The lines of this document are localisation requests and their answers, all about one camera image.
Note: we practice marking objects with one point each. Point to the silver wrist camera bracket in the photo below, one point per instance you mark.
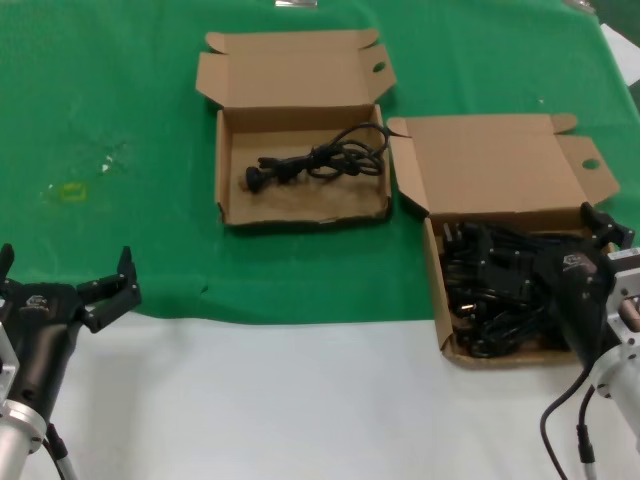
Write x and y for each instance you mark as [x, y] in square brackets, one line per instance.
[627, 290]
[7, 360]

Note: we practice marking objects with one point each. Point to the small shiny metal piece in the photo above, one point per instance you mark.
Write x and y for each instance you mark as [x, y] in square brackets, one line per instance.
[295, 3]

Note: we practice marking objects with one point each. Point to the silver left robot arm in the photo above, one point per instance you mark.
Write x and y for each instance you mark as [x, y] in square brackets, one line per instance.
[17, 440]

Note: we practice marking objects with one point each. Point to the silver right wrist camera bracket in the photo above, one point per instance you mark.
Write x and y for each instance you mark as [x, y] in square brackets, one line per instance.
[627, 290]

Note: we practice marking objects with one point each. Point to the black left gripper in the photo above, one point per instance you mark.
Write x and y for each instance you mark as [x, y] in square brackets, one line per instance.
[40, 325]

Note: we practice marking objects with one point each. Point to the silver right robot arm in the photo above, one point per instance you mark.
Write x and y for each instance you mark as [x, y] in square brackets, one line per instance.
[622, 390]

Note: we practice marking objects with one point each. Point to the grey metal object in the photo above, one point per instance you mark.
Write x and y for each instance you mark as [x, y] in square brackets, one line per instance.
[582, 4]

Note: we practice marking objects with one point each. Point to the cardboard box with torn edge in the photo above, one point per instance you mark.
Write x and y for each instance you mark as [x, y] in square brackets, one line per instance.
[300, 75]

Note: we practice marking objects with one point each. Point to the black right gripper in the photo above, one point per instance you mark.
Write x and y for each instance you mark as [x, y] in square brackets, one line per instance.
[577, 295]

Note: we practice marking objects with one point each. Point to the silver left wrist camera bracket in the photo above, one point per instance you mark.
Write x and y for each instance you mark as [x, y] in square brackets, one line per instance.
[7, 360]

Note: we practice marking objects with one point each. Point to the white paper sheet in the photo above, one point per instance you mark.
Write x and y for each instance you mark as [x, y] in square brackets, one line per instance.
[625, 55]

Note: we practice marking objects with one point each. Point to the green tablecloth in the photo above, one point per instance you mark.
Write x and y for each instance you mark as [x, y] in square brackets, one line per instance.
[125, 100]

